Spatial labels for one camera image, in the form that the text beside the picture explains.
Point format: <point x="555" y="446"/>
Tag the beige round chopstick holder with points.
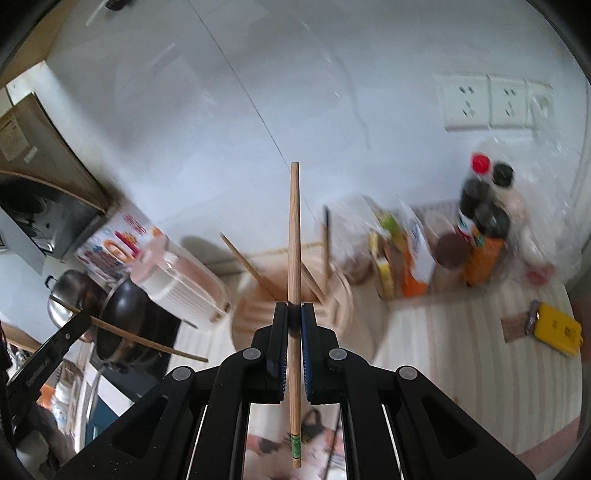
<point x="258" y="318"/>

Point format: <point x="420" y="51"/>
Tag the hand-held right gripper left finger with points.
<point x="281" y="332"/>

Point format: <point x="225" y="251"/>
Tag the black capped bottle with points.
<point x="503" y="177"/>

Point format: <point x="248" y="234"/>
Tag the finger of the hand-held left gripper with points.
<point x="60" y="350"/>

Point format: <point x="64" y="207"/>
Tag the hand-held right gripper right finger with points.
<point x="308" y="341"/>

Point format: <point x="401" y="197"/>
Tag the yellow box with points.
<point x="554" y="330"/>

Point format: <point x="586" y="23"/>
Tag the black wok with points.
<point x="124" y="314"/>

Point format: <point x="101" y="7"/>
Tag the cat printed striped table mat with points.
<point x="461" y="369"/>

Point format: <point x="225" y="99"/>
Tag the steel pot with lid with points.
<point x="67" y="295"/>

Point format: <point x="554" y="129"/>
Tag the orange labelled dark bottle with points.
<point x="487" y="249"/>

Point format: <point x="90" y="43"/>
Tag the green banded wooden chopstick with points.
<point x="294" y="221"/>

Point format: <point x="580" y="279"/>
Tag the steel range hood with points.
<point x="41" y="217"/>

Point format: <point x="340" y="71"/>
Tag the teal cabinet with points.
<point x="108" y="406"/>

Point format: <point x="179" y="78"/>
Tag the light wooden chopstick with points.
<point x="247" y="263"/>

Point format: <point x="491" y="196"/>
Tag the orange white packet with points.
<point x="418" y="258"/>

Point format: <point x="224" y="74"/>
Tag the white ribbed kitchen appliance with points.
<point x="184" y="286"/>

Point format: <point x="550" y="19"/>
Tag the brown lidded jar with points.
<point x="452" y="258"/>

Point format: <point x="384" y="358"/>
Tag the clear plastic bag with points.
<point x="549" y="198"/>

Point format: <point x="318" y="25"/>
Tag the green yellow packet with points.
<point x="385" y="258"/>

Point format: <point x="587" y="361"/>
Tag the brown card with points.
<point x="515" y="327"/>

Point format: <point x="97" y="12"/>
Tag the red capped dark bottle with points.
<point x="473" y="194"/>

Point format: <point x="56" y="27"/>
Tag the brown wooden chopstick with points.
<point x="138" y="342"/>

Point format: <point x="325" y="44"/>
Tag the wooden wall cabinet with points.
<point x="41" y="138"/>

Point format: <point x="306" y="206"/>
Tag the white round wall socket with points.
<point x="540" y="104"/>

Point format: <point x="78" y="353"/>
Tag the colourful printed box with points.
<point x="111" y="249"/>

